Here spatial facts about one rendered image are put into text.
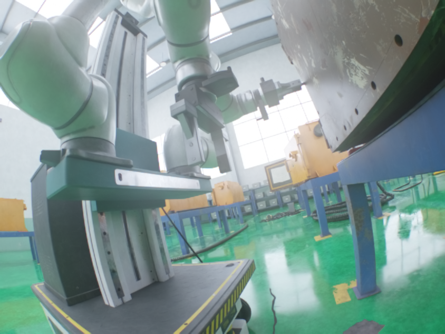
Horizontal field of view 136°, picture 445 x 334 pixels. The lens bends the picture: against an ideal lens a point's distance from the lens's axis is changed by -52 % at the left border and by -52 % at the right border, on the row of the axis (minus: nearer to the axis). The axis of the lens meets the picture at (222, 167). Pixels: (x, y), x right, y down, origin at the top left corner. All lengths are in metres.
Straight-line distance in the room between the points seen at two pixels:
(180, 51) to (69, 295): 0.80
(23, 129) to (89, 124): 9.01
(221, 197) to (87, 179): 5.45
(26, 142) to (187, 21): 9.02
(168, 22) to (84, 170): 0.33
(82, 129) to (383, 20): 0.54
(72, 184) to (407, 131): 0.59
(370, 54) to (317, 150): 2.19
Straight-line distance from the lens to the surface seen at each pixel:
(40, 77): 0.37
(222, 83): 0.40
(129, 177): 0.47
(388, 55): 0.26
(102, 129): 0.47
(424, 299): 0.93
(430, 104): 0.30
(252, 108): 0.71
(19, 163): 8.89
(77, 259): 0.76
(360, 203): 0.85
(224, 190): 5.71
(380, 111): 0.36
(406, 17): 0.23
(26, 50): 0.37
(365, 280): 0.96
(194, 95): 0.35
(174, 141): 0.81
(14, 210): 4.55
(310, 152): 2.42
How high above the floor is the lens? 0.58
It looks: 12 degrees up
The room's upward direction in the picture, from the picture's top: 13 degrees counter-clockwise
